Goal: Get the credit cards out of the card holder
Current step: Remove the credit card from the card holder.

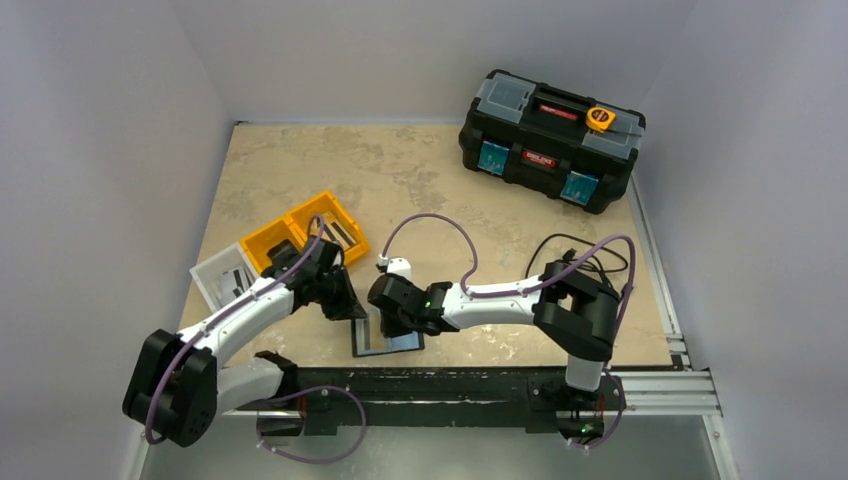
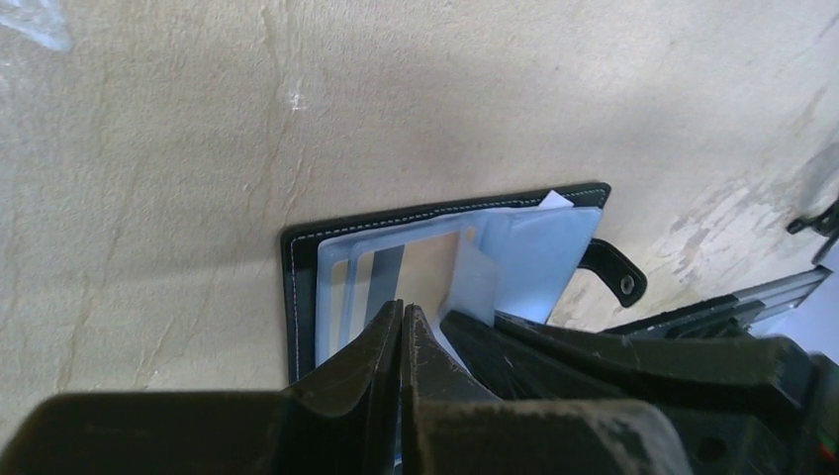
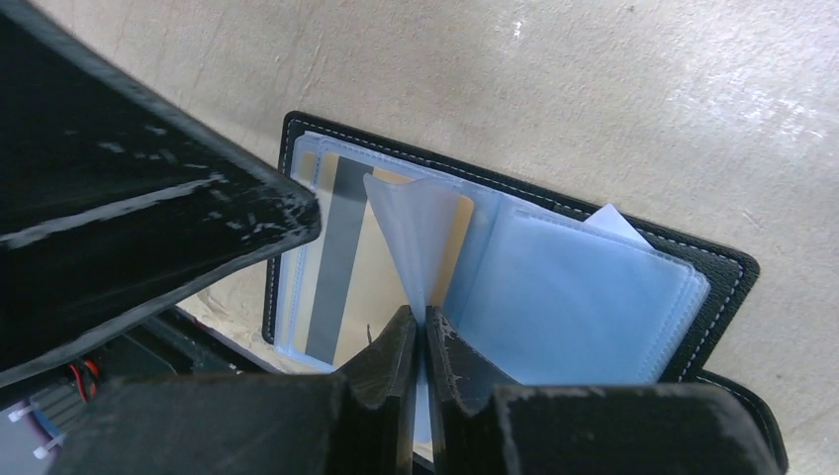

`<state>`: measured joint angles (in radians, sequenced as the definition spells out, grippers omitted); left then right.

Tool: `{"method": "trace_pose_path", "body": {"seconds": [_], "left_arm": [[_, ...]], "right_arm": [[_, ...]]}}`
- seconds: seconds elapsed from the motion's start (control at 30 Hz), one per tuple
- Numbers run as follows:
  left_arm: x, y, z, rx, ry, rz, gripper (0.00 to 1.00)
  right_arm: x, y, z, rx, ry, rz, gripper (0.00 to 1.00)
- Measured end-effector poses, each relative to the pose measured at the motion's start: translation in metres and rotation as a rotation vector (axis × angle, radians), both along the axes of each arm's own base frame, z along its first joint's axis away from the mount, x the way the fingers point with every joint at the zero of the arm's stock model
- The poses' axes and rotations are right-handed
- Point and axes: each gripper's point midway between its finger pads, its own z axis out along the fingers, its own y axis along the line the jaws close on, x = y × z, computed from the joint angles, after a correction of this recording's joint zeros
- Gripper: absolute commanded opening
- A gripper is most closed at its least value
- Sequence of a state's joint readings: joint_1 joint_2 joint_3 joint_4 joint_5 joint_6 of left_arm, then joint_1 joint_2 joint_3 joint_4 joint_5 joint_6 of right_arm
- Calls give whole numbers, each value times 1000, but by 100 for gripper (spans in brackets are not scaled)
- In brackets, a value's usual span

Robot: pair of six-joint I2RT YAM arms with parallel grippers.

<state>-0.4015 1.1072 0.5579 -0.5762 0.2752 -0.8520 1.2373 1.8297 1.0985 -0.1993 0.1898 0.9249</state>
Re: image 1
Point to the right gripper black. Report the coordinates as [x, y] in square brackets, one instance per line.
[392, 316]

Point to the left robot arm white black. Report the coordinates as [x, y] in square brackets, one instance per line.
[181, 381]

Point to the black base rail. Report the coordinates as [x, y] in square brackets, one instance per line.
[535, 399]

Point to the black plastic toolbox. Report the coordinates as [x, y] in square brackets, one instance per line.
[533, 134]

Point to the yellow plastic bin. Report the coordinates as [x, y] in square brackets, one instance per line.
[295, 225]

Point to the orange tape measure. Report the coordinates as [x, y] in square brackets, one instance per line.
[599, 119]

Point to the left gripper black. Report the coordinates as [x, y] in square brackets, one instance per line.
[349, 306]

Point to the white plastic bin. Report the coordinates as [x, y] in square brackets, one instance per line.
[224, 276]

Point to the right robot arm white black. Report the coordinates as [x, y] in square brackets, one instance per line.
[578, 313]

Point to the gold credit card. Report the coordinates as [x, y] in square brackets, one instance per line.
[335, 233]

